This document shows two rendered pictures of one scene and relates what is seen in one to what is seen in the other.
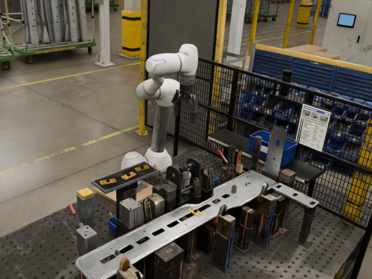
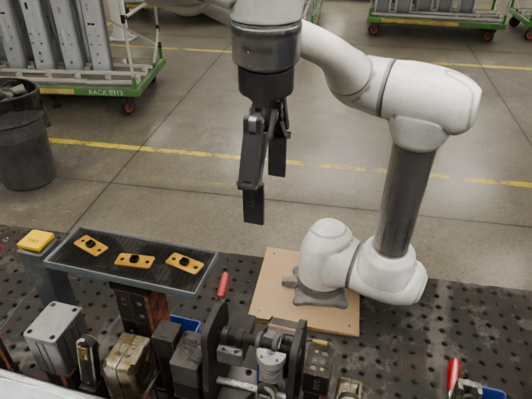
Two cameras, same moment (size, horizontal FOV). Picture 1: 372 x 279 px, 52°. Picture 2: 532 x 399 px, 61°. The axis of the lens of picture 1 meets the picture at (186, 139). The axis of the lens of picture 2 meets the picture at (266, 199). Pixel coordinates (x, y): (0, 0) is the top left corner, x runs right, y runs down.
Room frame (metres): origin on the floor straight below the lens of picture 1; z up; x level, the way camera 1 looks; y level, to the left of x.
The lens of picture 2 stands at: (1.76, -0.50, 1.86)
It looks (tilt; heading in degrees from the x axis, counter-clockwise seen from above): 35 degrees down; 62
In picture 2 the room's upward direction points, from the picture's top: straight up
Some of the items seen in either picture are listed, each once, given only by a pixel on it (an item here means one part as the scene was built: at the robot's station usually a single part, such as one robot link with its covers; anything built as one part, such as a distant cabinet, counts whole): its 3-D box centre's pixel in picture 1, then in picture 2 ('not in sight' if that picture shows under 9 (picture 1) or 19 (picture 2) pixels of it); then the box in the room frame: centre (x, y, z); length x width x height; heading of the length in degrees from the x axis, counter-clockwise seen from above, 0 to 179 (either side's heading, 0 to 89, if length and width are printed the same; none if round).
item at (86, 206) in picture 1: (87, 229); (61, 306); (1.67, 0.50, 0.92); 0.08 x 0.08 x 0.44; 46
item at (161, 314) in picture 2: (126, 210); (147, 325); (1.85, 0.32, 0.92); 0.10 x 0.08 x 0.45; 136
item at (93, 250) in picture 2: (108, 180); (90, 244); (1.78, 0.40, 1.17); 0.08 x 0.04 x 0.01; 117
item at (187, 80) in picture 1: (186, 78); (266, 42); (2.04, 0.02, 1.69); 0.09 x 0.09 x 0.06
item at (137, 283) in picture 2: (126, 176); (132, 259); (1.85, 0.32, 1.16); 0.37 x 0.14 x 0.02; 136
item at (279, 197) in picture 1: (273, 215); not in sight; (2.05, -0.59, 0.84); 0.11 x 0.10 x 0.28; 46
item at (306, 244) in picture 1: (306, 223); not in sight; (1.97, -0.79, 0.84); 0.11 x 0.06 x 0.29; 46
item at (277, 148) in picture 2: (176, 110); (277, 157); (2.09, 0.07, 1.48); 0.03 x 0.01 x 0.07; 136
